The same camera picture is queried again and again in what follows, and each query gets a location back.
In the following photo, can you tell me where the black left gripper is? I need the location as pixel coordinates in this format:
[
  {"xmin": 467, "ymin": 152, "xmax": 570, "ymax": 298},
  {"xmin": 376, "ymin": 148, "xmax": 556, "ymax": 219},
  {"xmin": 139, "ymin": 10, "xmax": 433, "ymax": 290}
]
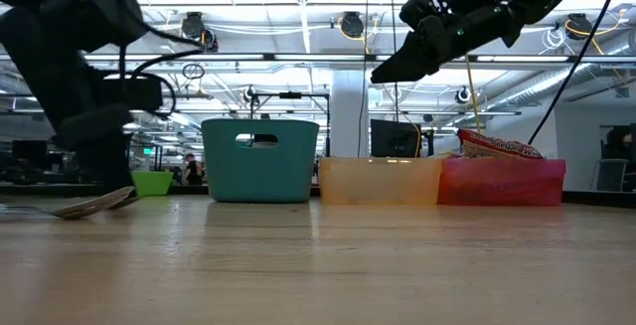
[{"xmin": 0, "ymin": 9, "xmax": 134, "ymax": 197}]

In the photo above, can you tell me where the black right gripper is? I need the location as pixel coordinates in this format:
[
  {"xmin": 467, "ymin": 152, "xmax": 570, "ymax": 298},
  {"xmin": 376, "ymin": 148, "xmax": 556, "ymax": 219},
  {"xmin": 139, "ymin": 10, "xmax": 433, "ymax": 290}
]
[{"xmin": 370, "ymin": 0, "xmax": 523, "ymax": 84}]

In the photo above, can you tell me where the orange ramen packet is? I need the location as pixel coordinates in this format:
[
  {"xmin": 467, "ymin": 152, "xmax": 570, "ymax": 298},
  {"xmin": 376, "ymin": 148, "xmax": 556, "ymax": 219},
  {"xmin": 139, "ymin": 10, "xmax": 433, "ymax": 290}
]
[{"xmin": 455, "ymin": 128, "xmax": 546, "ymax": 161}]

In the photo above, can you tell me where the teal plastic bin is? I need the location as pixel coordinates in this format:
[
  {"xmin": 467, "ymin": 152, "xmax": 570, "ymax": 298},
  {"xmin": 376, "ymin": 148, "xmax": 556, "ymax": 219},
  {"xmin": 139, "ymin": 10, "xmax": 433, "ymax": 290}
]
[{"xmin": 201, "ymin": 118, "xmax": 321, "ymax": 204}]

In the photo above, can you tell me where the green plastic bowl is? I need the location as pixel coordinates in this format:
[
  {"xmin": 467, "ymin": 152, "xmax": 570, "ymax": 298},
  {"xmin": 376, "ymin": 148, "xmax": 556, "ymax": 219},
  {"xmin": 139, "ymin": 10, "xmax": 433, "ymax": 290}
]
[{"xmin": 130, "ymin": 170, "xmax": 175, "ymax": 199}]

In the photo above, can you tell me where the black monitor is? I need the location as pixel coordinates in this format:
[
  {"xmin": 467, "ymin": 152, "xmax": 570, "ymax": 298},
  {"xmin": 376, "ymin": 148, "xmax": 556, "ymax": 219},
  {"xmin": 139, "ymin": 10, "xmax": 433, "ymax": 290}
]
[{"xmin": 370, "ymin": 118, "xmax": 422, "ymax": 158}]

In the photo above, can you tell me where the person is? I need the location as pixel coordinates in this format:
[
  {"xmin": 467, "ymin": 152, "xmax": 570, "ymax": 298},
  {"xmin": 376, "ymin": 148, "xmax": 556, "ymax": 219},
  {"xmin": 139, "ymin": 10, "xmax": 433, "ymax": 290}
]
[{"xmin": 181, "ymin": 153, "xmax": 205, "ymax": 186}]

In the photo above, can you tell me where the orange plastic bin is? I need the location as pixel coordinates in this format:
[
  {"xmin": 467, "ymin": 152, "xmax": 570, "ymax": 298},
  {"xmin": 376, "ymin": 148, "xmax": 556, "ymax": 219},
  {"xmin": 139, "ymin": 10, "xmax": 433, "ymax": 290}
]
[{"xmin": 318, "ymin": 156, "xmax": 443, "ymax": 206}]

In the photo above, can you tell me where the red plastic bin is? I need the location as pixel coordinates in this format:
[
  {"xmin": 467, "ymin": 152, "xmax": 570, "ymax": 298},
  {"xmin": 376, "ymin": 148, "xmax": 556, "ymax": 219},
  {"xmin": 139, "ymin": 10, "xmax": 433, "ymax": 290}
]
[{"xmin": 436, "ymin": 158, "xmax": 567, "ymax": 207}]

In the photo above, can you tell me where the grey chair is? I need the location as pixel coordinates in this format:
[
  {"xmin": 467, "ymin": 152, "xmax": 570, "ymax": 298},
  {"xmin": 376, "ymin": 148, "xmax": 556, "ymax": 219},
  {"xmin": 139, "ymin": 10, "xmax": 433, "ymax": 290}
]
[{"xmin": 590, "ymin": 158, "xmax": 630, "ymax": 192}]

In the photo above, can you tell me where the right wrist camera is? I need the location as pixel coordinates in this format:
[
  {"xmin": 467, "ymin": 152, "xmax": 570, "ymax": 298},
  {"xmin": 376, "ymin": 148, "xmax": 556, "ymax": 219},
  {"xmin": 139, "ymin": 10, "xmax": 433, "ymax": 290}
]
[{"xmin": 399, "ymin": 0, "xmax": 443, "ymax": 23}]

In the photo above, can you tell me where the yellow cable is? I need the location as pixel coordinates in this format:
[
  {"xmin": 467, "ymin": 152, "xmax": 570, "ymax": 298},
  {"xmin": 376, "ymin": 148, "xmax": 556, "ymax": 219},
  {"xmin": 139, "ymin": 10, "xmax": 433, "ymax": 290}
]
[{"xmin": 463, "ymin": 51, "xmax": 484, "ymax": 135}]

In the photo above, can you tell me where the distant black rig frame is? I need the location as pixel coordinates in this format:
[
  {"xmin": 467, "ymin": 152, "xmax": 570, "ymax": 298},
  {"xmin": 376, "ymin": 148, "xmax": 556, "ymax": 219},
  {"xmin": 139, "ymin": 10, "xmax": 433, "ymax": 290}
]
[{"xmin": 249, "ymin": 90, "xmax": 332, "ymax": 157}]

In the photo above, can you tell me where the thick black slanting cable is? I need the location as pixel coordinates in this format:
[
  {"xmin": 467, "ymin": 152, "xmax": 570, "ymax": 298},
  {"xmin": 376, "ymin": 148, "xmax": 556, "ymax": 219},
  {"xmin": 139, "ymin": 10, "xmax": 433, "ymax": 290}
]
[{"xmin": 527, "ymin": 0, "xmax": 625, "ymax": 146}]

